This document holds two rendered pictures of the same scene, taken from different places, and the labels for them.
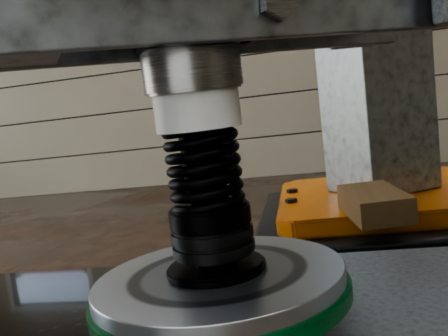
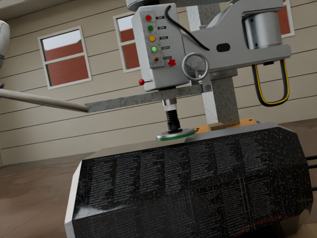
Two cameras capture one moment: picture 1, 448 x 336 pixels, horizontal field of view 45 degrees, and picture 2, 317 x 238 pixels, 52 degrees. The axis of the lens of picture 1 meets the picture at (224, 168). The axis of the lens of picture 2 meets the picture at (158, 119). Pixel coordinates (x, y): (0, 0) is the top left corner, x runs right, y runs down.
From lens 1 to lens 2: 1.33 m
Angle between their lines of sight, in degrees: 5
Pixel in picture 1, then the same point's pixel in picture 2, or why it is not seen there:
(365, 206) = (211, 127)
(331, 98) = (205, 100)
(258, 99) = (192, 97)
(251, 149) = (191, 122)
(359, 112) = (212, 103)
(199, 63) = (170, 100)
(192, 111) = (170, 107)
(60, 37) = (154, 99)
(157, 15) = (165, 96)
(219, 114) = (173, 107)
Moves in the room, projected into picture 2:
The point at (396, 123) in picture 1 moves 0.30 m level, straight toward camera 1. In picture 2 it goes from (223, 106) to (217, 110)
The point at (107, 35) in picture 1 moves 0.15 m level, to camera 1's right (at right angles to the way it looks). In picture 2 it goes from (159, 98) to (187, 93)
